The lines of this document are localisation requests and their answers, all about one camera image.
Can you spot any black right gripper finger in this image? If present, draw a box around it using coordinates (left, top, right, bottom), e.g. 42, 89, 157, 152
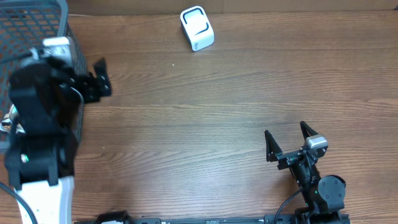
264, 130, 283, 162
300, 121, 318, 139

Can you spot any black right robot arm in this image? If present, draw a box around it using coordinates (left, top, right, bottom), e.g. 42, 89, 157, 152
264, 121, 351, 223

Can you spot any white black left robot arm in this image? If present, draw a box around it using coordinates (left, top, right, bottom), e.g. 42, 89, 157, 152
1, 57, 112, 223

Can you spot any white barcode scanner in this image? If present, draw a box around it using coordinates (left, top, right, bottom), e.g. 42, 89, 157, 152
180, 6, 215, 52

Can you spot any brown cardboard back panel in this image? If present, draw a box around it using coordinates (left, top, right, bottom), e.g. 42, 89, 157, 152
67, 0, 397, 16

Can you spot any grey plastic mesh basket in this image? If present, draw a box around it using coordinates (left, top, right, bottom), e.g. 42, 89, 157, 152
1, 1, 88, 154

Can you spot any white labelled snack packet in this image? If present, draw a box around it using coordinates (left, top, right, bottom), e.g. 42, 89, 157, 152
1, 104, 25, 134

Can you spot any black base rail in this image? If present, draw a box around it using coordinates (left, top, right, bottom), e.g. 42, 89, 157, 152
75, 211, 351, 224

